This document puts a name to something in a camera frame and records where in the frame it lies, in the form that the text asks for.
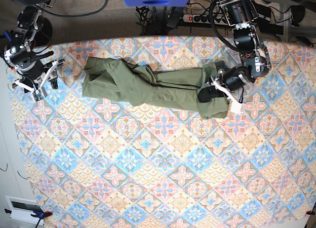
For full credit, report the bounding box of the blue clamp lower left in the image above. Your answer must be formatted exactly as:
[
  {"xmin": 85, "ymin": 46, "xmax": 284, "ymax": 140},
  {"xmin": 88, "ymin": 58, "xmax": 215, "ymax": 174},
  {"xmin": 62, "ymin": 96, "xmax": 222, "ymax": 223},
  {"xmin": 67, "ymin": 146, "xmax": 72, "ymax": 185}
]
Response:
[{"xmin": 4, "ymin": 209, "xmax": 53, "ymax": 223}]

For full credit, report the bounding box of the red black clamp upper left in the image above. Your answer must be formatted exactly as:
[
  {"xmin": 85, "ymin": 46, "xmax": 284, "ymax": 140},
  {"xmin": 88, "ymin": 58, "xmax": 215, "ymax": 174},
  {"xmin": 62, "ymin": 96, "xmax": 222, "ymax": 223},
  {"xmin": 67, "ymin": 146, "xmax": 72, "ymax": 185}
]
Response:
[{"xmin": 0, "ymin": 50, "xmax": 15, "ymax": 69}]

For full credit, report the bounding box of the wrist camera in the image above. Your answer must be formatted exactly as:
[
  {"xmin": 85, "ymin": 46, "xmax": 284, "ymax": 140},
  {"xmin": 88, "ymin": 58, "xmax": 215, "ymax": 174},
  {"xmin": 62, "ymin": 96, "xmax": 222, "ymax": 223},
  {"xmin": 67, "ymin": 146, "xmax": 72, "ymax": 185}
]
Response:
[
  {"xmin": 32, "ymin": 88, "xmax": 47, "ymax": 102},
  {"xmin": 230, "ymin": 101, "xmax": 245, "ymax": 114}
]

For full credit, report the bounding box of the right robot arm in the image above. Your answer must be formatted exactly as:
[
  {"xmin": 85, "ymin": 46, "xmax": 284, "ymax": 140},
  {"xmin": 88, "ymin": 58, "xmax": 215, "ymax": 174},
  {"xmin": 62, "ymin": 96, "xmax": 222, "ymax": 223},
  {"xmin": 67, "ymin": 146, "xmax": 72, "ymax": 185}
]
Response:
[{"xmin": 0, "ymin": 0, "xmax": 62, "ymax": 99}]

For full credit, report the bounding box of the black round stool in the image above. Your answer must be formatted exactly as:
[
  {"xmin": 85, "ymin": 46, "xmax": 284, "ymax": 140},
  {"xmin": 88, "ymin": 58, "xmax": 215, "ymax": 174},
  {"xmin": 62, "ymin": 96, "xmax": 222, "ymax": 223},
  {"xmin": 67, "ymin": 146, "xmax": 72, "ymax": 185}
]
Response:
[{"xmin": 34, "ymin": 17, "xmax": 53, "ymax": 47}]

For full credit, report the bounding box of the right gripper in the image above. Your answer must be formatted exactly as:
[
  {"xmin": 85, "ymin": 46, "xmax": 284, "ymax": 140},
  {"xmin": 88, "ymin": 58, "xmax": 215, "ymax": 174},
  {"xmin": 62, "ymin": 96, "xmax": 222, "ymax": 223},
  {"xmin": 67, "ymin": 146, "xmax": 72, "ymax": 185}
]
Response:
[{"xmin": 13, "ymin": 59, "xmax": 65, "ymax": 92}]

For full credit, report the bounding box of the white power strip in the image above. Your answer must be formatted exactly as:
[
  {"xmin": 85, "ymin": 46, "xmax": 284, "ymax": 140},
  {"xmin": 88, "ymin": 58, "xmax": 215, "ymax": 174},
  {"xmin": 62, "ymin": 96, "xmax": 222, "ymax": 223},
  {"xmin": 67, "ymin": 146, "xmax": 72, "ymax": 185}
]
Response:
[{"xmin": 182, "ymin": 14, "xmax": 228, "ymax": 25}]

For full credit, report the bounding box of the white wall outlet box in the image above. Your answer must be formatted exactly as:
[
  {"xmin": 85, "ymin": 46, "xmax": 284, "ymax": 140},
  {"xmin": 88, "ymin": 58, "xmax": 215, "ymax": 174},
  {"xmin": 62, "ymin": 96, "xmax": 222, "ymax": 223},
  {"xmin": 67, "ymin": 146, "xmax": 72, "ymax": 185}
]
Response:
[{"xmin": 4, "ymin": 195, "xmax": 42, "ymax": 225}]

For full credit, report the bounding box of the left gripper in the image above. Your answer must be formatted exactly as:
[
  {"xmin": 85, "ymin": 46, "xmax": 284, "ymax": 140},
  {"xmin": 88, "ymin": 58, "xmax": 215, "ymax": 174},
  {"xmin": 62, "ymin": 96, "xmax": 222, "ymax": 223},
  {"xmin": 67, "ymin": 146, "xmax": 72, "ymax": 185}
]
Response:
[{"xmin": 197, "ymin": 67, "xmax": 249, "ymax": 103}]

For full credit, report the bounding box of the olive green t-shirt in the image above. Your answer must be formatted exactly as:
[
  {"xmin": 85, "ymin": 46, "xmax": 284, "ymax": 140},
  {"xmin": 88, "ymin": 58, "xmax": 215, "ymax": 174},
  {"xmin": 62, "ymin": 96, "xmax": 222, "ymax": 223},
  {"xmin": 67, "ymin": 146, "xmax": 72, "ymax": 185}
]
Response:
[{"xmin": 82, "ymin": 57, "xmax": 229, "ymax": 119}]

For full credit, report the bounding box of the red clamp lower right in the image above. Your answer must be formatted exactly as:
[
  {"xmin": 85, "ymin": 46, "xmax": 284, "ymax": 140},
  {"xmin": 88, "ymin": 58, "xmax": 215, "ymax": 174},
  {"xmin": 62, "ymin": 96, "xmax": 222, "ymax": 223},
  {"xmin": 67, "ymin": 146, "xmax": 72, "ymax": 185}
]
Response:
[{"xmin": 305, "ymin": 210, "xmax": 316, "ymax": 216}]

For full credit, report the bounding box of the patterned tablecloth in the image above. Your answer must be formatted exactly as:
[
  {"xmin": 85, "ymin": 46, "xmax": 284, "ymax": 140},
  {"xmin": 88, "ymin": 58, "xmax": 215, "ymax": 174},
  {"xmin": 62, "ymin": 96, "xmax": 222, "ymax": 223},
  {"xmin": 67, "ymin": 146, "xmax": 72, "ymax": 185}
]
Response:
[{"xmin": 8, "ymin": 37, "xmax": 316, "ymax": 228}]

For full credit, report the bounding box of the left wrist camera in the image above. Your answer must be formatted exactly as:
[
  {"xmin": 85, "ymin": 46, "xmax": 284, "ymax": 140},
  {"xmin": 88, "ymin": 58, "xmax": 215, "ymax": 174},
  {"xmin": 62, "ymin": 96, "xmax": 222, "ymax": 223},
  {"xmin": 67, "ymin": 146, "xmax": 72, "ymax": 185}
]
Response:
[{"xmin": 230, "ymin": 101, "xmax": 245, "ymax": 114}]

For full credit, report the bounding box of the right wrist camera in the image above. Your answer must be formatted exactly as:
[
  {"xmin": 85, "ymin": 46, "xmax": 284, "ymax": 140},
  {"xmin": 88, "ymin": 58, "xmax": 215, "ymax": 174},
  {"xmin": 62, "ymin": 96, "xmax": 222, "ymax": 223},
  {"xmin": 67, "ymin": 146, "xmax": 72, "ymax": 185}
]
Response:
[{"xmin": 32, "ymin": 88, "xmax": 47, "ymax": 102}]

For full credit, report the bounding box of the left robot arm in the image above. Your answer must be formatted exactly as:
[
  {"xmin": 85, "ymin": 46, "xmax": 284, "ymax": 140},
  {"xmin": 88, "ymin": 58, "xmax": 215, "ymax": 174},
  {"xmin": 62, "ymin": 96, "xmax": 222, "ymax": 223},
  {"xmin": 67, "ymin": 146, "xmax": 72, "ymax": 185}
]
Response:
[{"xmin": 197, "ymin": 0, "xmax": 271, "ymax": 103}]

